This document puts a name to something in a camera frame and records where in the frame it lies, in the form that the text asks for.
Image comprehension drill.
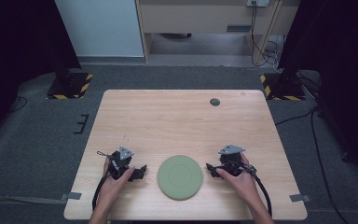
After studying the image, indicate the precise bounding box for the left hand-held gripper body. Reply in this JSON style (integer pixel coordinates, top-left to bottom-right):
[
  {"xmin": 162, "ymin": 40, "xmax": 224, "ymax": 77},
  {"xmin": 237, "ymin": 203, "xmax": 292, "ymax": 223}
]
[{"xmin": 109, "ymin": 146, "xmax": 135, "ymax": 181}]

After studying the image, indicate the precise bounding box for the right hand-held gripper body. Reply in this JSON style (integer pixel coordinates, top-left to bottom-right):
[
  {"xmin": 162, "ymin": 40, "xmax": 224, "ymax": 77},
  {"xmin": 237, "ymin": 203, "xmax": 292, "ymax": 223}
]
[{"xmin": 217, "ymin": 143, "xmax": 257, "ymax": 177}]

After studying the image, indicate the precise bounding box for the person's left hand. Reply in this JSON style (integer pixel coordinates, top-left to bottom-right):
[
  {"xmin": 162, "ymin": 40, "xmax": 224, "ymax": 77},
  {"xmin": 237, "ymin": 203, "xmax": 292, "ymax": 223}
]
[{"xmin": 100, "ymin": 156, "xmax": 136, "ymax": 203}]

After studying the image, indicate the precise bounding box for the person's right hand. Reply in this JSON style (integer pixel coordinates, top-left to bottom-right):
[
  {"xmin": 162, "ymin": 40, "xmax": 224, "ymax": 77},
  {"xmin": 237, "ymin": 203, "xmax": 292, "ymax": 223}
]
[{"xmin": 215, "ymin": 153, "xmax": 259, "ymax": 204}]

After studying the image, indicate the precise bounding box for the round green plate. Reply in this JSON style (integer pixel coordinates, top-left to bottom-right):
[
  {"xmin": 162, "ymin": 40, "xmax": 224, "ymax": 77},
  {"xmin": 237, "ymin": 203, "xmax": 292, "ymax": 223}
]
[{"xmin": 157, "ymin": 155, "xmax": 204, "ymax": 202}]

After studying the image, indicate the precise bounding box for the grey tape strip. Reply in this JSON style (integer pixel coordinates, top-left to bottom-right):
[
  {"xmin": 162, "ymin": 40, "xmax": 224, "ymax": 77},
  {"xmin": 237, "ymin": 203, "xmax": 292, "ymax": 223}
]
[
  {"xmin": 59, "ymin": 191, "xmax": 83, "ymax": 202},
  {"xmin": 289, "ymin": 193, "xmax": 312, "ymax": 203}
]

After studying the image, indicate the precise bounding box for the black stand with hazard-striped base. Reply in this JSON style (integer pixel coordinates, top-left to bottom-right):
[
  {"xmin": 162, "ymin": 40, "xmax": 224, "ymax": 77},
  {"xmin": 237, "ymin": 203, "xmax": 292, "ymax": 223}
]
[
  {"xmin": 46, "ymin": 0, "xmax": 94, "ymax": 100},
  {"xmin": 259, "ymin": 0, "xmax": 306, "ymax": 102}
]

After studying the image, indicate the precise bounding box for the grey desk label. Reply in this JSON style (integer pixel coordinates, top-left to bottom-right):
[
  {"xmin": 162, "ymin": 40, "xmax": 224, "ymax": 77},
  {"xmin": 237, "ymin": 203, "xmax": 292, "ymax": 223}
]
[{"xmin": 226, "ymin": 24, "xmax": 253, "ymax": 34}]

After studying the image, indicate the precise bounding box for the white panel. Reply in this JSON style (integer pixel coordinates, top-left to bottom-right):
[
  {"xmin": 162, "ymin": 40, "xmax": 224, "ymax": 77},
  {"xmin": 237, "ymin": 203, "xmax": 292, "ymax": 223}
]
[{"xmin": 54, "ymin": 0, "xmax": 145, "ymax": 58}]

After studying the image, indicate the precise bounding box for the dark curtain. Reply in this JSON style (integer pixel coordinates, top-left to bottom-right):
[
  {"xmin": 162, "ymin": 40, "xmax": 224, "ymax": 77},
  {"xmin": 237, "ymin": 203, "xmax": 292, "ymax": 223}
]
[
  {"xmin": 278, "ymin": 0, "xmax": 358, "ymax": 188},
  {"xmin": 0, "ymin": 0, "xmax": 82, "ymax": 147}
]

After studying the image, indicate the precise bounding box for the light wooden desk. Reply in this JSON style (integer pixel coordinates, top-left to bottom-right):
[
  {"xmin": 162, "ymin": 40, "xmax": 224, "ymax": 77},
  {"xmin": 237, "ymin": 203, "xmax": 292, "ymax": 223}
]
[{"xmin": 135, "ymin": 0, "xmax": 302, "ymax": 65}]

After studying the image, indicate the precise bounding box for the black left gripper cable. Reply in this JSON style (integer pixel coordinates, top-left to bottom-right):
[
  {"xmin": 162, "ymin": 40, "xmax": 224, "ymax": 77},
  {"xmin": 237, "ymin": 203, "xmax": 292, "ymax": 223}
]
[{"xmin": 91, "ymin": 150, "xmax": 112, "ymax": 212}]

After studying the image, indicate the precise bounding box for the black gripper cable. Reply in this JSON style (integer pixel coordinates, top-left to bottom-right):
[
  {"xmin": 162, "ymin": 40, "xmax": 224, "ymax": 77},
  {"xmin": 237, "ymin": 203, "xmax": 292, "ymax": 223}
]
[
  {"xmin": 245, "ymin": 164, "xmax": 273, "ymax": 217},
  {"xmin": 91, "ymin": 150, "xmax": 112, "ymax": 212}
]

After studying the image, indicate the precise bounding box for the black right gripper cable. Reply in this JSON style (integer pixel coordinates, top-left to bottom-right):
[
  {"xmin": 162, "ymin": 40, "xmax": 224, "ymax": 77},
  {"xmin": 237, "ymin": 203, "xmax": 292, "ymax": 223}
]
[{"xmin": 245, "ymin": 164, "xmax": 273, "ymax": 217}]

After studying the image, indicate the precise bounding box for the long black floor cable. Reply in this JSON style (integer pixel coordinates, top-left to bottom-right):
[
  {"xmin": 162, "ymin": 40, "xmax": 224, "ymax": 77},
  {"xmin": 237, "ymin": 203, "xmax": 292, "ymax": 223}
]
[{"xmin": 274, "ymin": 105, "xmax": 352, "ymax": 224}]

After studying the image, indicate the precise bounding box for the white cable bundle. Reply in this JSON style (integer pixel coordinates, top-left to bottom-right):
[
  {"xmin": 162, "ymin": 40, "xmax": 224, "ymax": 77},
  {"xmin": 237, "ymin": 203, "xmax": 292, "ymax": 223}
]
[{"xmin": 262, "ymin": 35, "xmax": 286, "ymax": 73}]

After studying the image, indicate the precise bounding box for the black hanging cable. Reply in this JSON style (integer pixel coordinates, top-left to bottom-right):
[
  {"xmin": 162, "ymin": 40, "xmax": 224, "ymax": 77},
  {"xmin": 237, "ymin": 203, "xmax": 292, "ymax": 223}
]
[{"xmin": 250, "ymin": 1, "xmax": 276, "ymax": 67}]

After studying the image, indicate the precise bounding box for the grey wall socket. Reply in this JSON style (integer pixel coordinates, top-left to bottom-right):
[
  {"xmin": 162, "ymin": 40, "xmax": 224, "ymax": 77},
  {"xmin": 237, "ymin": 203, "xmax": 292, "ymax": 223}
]
[{"xmin": 245, "ymin": 0, "xmax": 270, "ymax": 8}]

